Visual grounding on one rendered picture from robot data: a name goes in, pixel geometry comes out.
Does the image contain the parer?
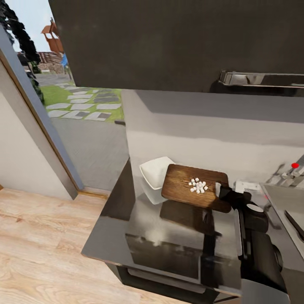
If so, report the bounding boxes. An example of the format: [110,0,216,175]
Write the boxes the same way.
[286,212,304,238]

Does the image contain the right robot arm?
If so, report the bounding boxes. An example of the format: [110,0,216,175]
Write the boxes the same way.
[219,180,291,304]

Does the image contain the cutting board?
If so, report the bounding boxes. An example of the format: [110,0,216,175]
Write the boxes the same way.
[161,164,232,213]

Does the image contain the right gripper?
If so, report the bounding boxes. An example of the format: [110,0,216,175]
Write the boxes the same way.
[219,187,252,205]

